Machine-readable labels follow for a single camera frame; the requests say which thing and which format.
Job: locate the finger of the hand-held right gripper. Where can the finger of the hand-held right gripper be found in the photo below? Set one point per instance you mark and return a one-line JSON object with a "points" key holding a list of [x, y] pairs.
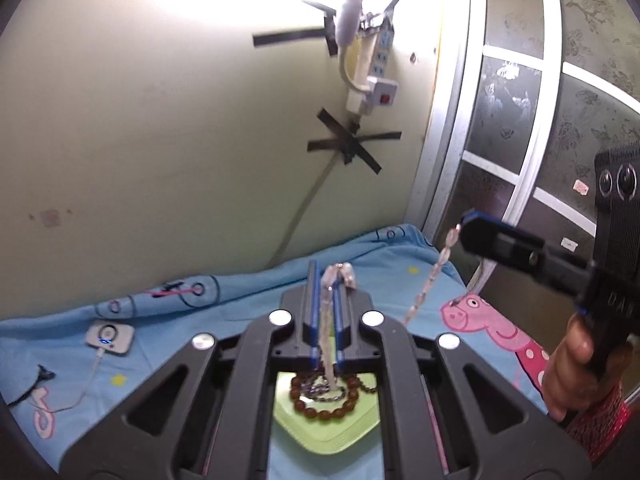
{"points": [[505, 247]]}

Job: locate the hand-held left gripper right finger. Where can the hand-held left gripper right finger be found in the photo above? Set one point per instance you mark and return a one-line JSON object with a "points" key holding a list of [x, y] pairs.
{"points": [[339, 320]]}

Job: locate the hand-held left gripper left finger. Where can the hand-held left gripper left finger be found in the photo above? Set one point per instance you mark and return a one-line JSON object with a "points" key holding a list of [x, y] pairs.
{"points": [[313, 310]]}

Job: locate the green plastic tray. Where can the green plastic tray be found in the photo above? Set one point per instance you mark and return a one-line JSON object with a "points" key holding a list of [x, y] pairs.
{"points": [[325, 435]]}

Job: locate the person's right hand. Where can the person's right hand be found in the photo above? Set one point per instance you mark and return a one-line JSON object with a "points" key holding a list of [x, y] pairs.
{"points": [[572, 370]]}

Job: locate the small white sticker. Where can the small white sticker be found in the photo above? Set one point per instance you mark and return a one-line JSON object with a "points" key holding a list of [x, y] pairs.
{"points": [[580, 186], [568, 244]]}

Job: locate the patterned sliding wardrobe door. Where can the patterned sliding wardrobe door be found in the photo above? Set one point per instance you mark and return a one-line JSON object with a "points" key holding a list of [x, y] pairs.
{"points": [[530, 110]]}

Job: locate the blue cartoon print bedsheet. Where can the blue cartoon print bedsheet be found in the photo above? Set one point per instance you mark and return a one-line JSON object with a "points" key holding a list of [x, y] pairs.
{"points": [[150, 340]]}

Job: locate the black tape cross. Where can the black tape cross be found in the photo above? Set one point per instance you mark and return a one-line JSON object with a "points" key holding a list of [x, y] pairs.
{"points": [[352, 142]]}

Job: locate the white portable charger device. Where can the white portable charger device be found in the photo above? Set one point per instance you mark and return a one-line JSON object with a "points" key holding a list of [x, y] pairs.
{"points": [[109, 337]]}

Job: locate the white power strip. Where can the white power strip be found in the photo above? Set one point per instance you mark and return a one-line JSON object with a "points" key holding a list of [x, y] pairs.
{"points": [[382, 67]]}

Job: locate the black tape strip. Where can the black tape strip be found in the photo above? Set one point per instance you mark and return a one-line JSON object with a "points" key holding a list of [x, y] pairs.
{"points": [[395, 0], [290, 36]]}

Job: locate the white plug-in lamp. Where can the white plug-in lamp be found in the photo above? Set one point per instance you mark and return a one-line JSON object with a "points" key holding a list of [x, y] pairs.
{"points": [[350, 15]]}

